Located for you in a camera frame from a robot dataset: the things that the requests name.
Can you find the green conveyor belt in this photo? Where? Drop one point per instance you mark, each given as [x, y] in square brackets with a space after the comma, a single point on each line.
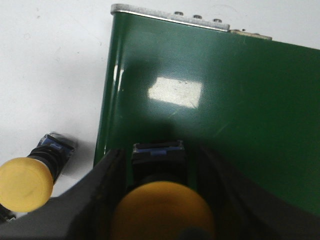
[255, 101]

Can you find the aluminium conveyor side rail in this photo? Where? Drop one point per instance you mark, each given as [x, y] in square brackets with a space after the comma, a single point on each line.
[178, 17]

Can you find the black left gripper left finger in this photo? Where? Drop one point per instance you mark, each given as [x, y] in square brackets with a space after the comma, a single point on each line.
[81, 213]

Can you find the yellow push button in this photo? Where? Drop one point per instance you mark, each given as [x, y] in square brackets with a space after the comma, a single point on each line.
[26, 183]
[159, 204]

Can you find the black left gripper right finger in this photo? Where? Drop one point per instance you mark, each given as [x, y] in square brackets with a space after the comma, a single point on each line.
[242, 207]

